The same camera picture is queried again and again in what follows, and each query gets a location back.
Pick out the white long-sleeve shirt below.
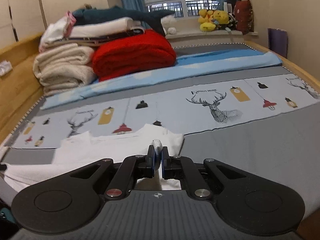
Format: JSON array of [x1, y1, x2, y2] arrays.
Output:
[[4, 124, 184, 192]]

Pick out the white folded clothes stack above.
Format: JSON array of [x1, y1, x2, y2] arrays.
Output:
[[39, 12, 145, 52]]

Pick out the printed deer bed sheet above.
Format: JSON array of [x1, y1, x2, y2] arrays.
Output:
[[12, 74, 319, 150]]

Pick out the light blue folded sheet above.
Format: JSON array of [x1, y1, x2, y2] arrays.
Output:
[[41, 49, 282, 110]]

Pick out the red folded blanket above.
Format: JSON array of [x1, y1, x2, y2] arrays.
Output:
[[92, 29, 176, 81]]

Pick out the cream folded blanket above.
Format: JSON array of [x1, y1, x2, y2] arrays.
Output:
[[33, 43, 97, 96]]

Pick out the wooden bed headboard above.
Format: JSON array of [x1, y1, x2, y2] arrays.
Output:
[[1, 33, 43, 142]]

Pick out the dark teal shark plush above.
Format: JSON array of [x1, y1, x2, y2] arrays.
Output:
[[72, 6, 175, 36]]

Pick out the yellow plush toys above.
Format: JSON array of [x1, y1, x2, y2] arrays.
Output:
[[198, 9, 231, 32]]

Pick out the purple bag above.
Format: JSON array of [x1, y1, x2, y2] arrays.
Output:
[[267, 28, 288, 58]]

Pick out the tissue pack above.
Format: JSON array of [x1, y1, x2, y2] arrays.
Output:
[[0, 60, 12, 76]]

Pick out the dark red plush pillow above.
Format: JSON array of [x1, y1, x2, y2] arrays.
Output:
[[234, 0, 254, 35]]

